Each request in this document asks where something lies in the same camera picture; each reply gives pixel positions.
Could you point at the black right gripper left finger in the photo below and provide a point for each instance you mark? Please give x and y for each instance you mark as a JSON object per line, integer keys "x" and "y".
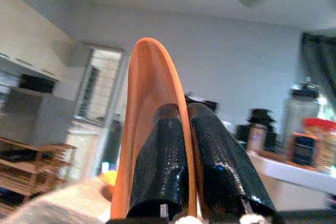
{"x": 160, "y": 171}

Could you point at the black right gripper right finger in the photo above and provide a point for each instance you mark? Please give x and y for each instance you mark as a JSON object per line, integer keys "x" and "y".
{"x": 225, "y": 176}

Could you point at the orange plate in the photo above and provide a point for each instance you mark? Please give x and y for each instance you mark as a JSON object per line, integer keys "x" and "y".
{"x": 147, "y": 82}

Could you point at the orange bowl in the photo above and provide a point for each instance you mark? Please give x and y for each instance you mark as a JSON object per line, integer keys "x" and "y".
{"x": 109, "y": 179}

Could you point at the white bar counter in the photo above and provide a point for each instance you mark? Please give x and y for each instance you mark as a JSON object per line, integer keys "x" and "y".
{"x": 288, "y": 174}

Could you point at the black phone with orange case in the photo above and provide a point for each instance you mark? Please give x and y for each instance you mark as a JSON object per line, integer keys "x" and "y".
{"x": 304, "y": 149}

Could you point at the grey table cloth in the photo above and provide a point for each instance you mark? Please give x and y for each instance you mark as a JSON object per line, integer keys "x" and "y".
{"x": 52, "y": 205}

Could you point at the wooden slatted rack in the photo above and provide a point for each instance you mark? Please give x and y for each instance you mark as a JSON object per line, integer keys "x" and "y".
{"x": 26, "y": 166}

